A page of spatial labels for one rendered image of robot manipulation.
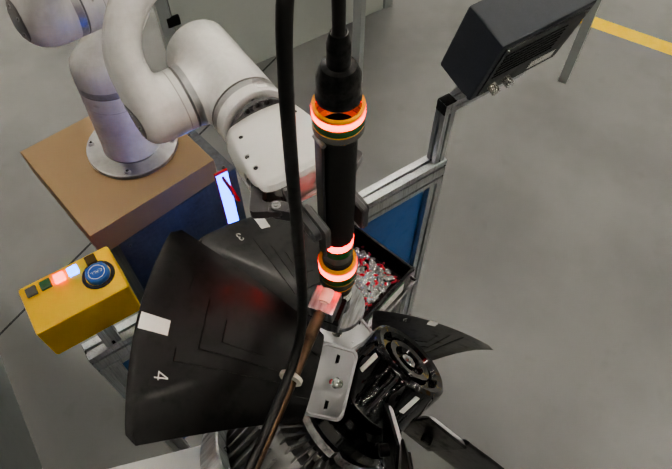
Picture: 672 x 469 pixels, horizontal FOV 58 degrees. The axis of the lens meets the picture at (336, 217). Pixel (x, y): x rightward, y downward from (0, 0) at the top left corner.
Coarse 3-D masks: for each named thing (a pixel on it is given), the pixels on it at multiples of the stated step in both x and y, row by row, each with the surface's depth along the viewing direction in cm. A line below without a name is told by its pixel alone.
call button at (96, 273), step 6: (96, 264) 103; (102, 264) 103; (90, 270) 102; (96, 270) 102; (102, 270) 102; (108, 270) 102; (90, 276) 102; (96, 276) 102; (102, 276) 102; (108, 276) 102; (90, 282) 101; (96, 282) 101; (102, 282) 102
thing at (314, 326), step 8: (320, 312) 66; (312, 320) 66; (320, 320) 66; (312, 328) 65; (312, 336) 65; (304, 344) 64; (312, 344) 65; (304, 352) 64; (304, 360) 63; (296, 368) 63; (288, 392) 61; (288, 400) 61; (280, 416) 60; (272, 432) 59; (264, 448) 58; (264, 456) 58
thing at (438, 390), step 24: (384, 336) 80; (408, 336) 84; (360, 360) 77; (384, 360) 74; (360, 384) 75; (384, 384) 74; (408, 384) 73; (432, 384) 79; (360, 408) 75; (336, 432) 75; (360, 432) 77; (360, 456) 76
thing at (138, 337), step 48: (192, 240) 67; (192, 288) 64; (240, 288) 68; (144, 336) 59; (192, 336) 62; (240, 336) 66; (288, 336) 70; (144, 384) 58; (192, 384) 61; (240, 384) 65; (144, 432) 57; (192, 432) 61
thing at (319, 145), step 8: (312, 136) 49; (320, 144) 49; (320, 152) 50; (320, 160) 51; (320, 168) 52; (320, 176) 53; (320, 184) 54; (320, 192) 55; (320, 200) 56; (320, 208) 57; (320, 216) 58; (320, 248) 63
